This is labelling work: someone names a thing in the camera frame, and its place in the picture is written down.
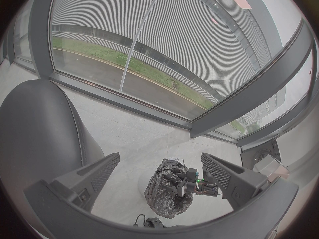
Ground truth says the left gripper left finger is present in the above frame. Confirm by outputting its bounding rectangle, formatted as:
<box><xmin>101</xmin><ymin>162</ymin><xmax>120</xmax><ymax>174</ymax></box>
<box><xmin>51</xmin><ymin>153</ymin><xmax>121</xmax><ymax>210</ymax></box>

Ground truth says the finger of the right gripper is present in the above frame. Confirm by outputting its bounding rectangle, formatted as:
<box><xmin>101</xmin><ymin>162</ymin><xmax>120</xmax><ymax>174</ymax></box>
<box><xmin>164</xmin><ymin>184</ymin><xmax>180</xmax><ymax>196</ymax></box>

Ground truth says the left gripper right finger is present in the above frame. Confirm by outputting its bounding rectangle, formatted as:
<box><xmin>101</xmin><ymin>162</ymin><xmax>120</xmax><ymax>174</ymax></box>
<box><xmin>201</xmin><ymin>153</ymin><xmax>270</xmax><ymax>208</ymax></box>

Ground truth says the black plastic bag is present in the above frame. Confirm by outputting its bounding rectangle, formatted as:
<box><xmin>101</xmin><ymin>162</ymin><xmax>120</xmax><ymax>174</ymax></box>
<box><xmin>144</xmin><ymin>158</ymin><xmax>194</xmax><ymax>219</ymax></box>

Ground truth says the dark grey round chair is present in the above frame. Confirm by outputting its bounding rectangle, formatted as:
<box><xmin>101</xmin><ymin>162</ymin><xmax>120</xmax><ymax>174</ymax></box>
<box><xmin>0</xmin><ymin>79</ymin><xmax>105</xmax><ymax>196</ymax></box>

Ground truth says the window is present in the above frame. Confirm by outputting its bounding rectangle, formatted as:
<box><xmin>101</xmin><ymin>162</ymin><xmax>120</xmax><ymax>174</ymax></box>
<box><xmin>4</xmin><ymin>0</ymin><xmax>319</xmax><ymax>149</ymax></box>

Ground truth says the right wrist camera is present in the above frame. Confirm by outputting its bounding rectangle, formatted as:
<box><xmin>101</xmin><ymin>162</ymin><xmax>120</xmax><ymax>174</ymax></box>
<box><xmin>186</xmin><ymin>168</ymin><xmax>200</xmax><ymax>182</ymax></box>

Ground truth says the black cable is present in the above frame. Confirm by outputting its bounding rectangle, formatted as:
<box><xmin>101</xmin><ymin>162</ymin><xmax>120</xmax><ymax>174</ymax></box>
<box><xmin>134</xmin><ymin>214</ymin><xmax>147</xmax><ymax>228</ymax></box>

